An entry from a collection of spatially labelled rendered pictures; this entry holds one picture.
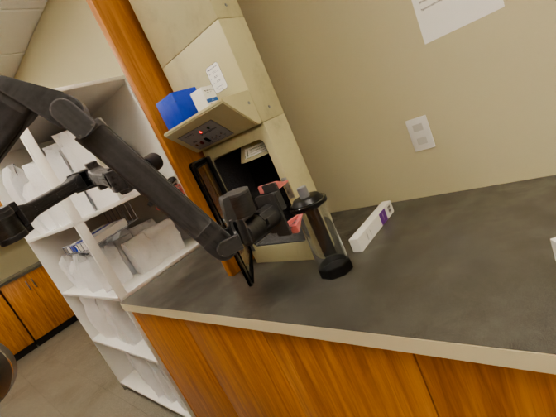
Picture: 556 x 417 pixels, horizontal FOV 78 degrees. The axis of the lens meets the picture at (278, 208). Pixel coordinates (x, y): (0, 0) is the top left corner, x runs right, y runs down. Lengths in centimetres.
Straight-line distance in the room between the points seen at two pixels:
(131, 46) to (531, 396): 137
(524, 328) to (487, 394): 17
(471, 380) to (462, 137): 76
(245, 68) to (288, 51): 43
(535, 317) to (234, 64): 90
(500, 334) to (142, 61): 124
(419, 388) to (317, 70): 108
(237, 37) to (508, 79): 78
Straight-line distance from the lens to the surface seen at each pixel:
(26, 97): 71
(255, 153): 112
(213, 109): 99
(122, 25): 138
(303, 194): 93
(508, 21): 121
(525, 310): 74
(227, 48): 106
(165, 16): 124
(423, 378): 84
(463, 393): 83
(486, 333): 70
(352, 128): 138
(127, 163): 70
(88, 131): 68
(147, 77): 132
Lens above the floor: 140
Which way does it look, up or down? 13 degrees down
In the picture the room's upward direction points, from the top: 24 degrees counter-clockwise
